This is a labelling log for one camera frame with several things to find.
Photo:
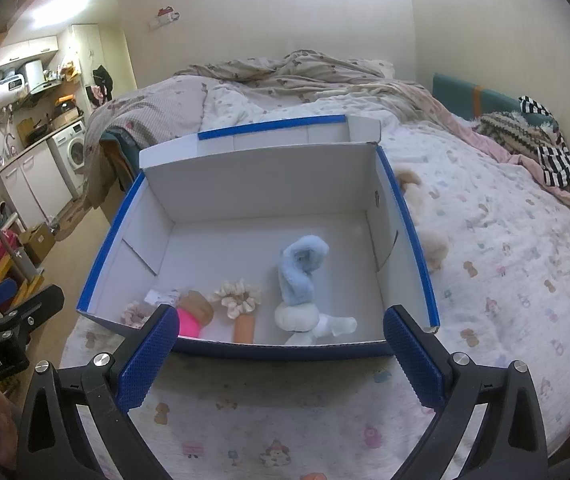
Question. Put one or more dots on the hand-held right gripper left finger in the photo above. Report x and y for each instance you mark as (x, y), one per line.
(147, 360)

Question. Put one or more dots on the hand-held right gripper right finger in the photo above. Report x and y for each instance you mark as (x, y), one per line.
(412, 360)

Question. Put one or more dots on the pink scrunchie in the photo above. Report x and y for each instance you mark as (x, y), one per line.
(137, 312)

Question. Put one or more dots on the pink soft toy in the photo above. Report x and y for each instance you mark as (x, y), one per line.
(188, 324)

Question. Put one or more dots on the white patterned cloth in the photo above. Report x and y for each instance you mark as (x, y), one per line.
(160, 296)

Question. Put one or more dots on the brown soft toy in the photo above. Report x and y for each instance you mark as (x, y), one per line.
(197, 305)

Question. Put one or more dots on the orange cloth roll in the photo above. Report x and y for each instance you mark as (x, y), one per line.
(244, 329)

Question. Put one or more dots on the cream scrunchie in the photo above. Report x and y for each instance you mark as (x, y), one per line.
(237, 295)

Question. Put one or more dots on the white sock ball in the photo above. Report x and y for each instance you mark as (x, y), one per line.
(295, 317)

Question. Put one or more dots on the blue fluffy sock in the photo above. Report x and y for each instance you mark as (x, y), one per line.
(300, 270)

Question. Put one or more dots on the white cardboard box blue tape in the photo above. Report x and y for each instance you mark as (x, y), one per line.
(265, 195)

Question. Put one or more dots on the cardboard box on floor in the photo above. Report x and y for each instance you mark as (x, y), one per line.
(39, 242)

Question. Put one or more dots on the bed with printed sheet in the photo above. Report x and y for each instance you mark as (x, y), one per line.
(490, 310)

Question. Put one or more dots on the brown doormat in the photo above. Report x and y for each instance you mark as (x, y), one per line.
(72, 215)

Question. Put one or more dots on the beige plush toy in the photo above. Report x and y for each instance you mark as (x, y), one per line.
(435, 247)
(407, 180)

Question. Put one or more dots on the white floor cabinet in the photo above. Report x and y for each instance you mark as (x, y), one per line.
(35, 185)

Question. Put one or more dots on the white washing machine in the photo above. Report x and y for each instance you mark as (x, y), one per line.
(72, 147)

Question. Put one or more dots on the chair draped with clothes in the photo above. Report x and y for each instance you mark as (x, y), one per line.
(117, 160)

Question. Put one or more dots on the white water heater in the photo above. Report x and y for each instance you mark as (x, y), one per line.
(0, 97)

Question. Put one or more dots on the white kitchen appliance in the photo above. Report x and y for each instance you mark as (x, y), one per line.
(32, 75)

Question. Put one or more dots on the dark hanging clothes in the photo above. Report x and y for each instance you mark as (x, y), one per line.
(102, 82)

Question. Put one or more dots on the crochet blanket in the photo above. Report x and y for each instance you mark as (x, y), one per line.
(507, 132)

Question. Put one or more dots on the black white striped cloth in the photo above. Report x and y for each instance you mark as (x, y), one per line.
(557, 160)

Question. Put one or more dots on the pink blanket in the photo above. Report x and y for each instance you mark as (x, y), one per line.
(445, 115)

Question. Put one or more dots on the teal headboard pad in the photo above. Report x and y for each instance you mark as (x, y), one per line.
(455, 92)

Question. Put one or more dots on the beige rumpled quilt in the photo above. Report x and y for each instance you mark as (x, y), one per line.
(290, 75)

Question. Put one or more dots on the white wall cabinet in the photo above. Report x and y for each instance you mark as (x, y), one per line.
(27, 50)

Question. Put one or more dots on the red wall decoration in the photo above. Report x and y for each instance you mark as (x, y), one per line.
(165, 16)

